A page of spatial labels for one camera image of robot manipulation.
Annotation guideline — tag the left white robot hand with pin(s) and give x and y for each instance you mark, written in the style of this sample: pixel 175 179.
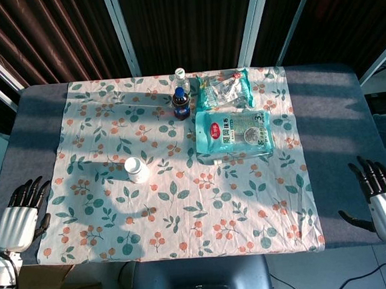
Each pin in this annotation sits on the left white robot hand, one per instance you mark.
pixel 13 225

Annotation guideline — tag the white paper cup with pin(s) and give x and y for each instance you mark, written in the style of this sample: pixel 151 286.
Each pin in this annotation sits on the white paper cup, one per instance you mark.
pixel 136 170

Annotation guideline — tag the black box device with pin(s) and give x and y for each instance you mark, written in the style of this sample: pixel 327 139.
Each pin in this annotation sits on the black box device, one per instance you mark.
pixel 381 101

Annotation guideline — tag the floral print tablecloth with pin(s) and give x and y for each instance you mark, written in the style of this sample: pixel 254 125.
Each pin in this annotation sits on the floral print tablecloth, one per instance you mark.
pixel 184 198

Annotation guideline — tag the teal dishcloth package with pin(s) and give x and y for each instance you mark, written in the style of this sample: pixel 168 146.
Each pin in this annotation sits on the teal dishcloth package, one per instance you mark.
pixel 234 133

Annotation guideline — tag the clear tube white cap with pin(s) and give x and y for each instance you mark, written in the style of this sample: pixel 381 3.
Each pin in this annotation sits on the clear tube white cap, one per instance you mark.
pixel 221 161

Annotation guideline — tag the dark brown curtain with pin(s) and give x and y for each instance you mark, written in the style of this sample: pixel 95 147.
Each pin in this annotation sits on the dark brown curtain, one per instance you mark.
pixel 47 38
pixel 346 12
pixel 187 24

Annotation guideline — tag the blue robot torso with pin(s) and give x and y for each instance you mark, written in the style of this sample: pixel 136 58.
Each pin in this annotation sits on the blue robot torso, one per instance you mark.
pixel 200 281

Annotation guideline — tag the cola bottle blue label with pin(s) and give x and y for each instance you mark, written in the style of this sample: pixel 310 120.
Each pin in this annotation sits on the cola bottle blue label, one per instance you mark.
pixel 180 107

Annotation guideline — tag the teal clear snack bag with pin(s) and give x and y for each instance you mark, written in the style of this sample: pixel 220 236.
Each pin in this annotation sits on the teal clear snack bag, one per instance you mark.
pixel 225 90

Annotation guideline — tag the clear water bottle white cap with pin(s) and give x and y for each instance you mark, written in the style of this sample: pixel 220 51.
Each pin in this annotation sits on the clear water bottle white cap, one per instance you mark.
pixel 183 81

